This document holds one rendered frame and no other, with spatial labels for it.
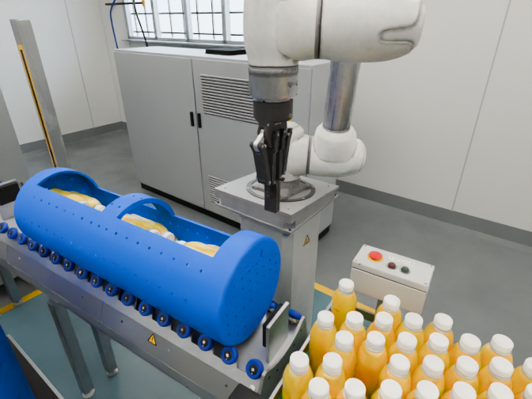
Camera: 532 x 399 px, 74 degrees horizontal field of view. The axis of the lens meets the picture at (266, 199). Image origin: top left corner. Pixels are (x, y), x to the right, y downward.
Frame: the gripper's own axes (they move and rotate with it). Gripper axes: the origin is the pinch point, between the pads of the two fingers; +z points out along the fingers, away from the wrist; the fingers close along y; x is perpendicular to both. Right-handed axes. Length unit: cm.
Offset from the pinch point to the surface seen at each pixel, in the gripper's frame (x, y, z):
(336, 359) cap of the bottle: -20.3, -7.9, 28.8
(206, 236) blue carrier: 31.6, 12.4, 27.9
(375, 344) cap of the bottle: -26.1, 0.1, 28.8
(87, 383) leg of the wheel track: 101, -8, 127
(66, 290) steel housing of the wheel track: 74, -14, 50
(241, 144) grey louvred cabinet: 121, 156, 53
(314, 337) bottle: -12.6, -0.9, 33.7
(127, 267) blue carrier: 34.4, -14.7, 23.5
